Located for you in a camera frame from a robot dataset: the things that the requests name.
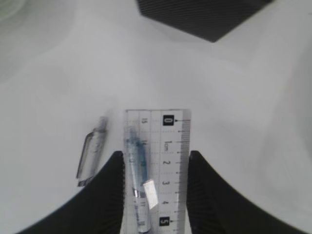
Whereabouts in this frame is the clear plastic ruler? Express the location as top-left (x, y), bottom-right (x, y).
top-left (121, 109), bottom-right (191, 234)

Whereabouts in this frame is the blue grey pen crossed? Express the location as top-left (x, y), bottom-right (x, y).
top-left (125, 126), bottom-right (158, 234)

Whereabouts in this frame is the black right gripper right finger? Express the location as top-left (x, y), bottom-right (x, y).
top-left (187, 151), bottom-right (301, 234)

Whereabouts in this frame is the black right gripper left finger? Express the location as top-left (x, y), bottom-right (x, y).
top-left (22, 151), bottom-right (125, 234)

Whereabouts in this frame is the black mesh pen holder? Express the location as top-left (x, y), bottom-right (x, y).
top-left (136, 0), bottom-right (272, 42)

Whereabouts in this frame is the white grey pen left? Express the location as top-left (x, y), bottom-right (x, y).
top-left (76, 117), bottom-right (108, 187)

